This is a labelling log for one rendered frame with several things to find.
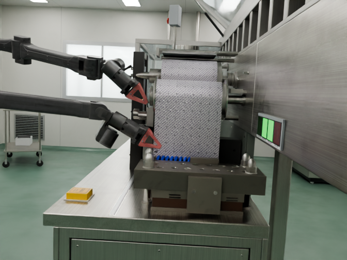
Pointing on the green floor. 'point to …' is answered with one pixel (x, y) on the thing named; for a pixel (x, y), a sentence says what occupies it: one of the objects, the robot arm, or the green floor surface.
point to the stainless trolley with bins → (21, 142)
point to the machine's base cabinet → (152, 245)
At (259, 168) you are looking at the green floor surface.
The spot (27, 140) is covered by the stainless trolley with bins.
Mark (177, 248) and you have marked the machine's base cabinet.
